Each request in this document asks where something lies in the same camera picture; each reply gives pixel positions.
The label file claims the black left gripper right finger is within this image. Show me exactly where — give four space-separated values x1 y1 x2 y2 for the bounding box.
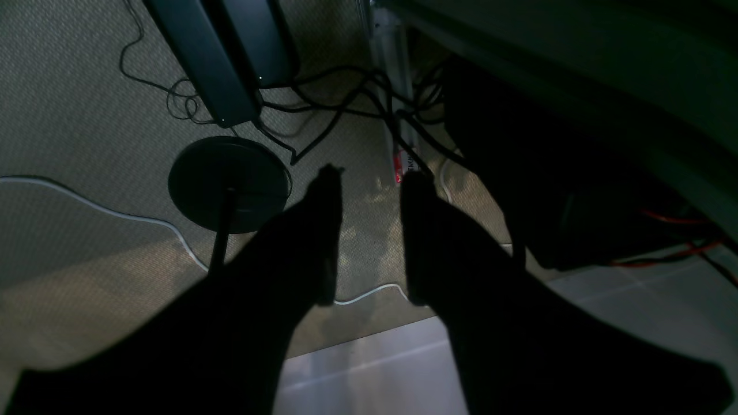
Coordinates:
401 173 735 414

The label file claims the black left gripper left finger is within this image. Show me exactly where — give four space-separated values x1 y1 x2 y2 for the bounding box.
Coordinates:
7 164 342 414

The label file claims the black round stand base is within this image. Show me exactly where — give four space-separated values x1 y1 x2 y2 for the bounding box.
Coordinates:
168 136 293 273

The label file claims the dark computer case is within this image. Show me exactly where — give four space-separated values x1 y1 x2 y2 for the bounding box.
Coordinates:
144 1 300 128

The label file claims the aluminium table leg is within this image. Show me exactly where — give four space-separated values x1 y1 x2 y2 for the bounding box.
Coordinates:
354 1 419 186

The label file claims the white floor cable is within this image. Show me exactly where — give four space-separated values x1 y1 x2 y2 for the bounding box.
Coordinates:
0 176 410 306

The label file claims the red cable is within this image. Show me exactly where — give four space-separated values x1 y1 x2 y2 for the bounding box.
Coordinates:
611 209 738 286

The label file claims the black floor cable bundle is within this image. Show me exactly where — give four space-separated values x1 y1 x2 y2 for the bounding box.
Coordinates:
119 0 468 173

